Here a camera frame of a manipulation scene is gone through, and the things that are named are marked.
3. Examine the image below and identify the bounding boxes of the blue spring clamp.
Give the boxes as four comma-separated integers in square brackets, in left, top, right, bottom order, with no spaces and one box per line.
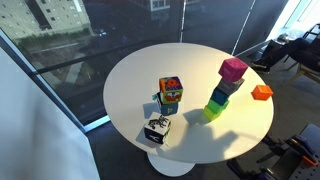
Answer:
[287,133,316,158]

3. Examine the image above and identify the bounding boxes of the seated person dark trousers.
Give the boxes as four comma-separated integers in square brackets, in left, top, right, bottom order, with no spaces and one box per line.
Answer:
[251,33,320,75]

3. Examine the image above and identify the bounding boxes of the colourful soft cube orange print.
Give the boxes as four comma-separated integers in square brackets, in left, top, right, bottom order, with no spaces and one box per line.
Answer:
[158,76,184,105]

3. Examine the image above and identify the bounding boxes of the white table pedestal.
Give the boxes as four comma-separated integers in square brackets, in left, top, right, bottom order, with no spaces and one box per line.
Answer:
[146,152,196,178]

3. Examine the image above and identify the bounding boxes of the blue soft cube white face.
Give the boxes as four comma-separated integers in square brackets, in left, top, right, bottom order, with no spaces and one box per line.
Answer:
[152,92,180,117]

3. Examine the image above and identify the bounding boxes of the green block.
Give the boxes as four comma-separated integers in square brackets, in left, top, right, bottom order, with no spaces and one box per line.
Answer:
[206,98,231,115]

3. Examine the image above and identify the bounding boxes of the yellow-green block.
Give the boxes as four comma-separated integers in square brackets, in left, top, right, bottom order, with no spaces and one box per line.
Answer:
[202,105,223,122]

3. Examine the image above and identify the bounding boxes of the blue block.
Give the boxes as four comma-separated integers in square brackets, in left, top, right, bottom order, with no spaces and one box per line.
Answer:
[210,88,230,107]

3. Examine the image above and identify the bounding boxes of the orange block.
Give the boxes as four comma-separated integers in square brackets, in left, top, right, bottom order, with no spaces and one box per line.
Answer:
[251,84,274,102]

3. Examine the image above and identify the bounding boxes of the orange clamp handle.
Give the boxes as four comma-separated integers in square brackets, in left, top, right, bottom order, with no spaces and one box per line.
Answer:
[301,155,320,168]

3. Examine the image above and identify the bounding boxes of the wooden chair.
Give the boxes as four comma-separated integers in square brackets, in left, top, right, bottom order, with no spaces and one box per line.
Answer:
[285,62,320,85]

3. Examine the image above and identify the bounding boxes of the checkered zebra soft cube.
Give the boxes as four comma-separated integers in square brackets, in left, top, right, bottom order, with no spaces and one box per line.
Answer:
[143,111,173,145]

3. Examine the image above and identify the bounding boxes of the pink block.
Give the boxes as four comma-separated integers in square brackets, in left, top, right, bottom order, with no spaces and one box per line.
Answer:
[217,57,250,84]

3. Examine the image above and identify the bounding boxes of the grey block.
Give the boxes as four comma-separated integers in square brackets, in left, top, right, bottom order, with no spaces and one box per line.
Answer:
[215,77,246,97]

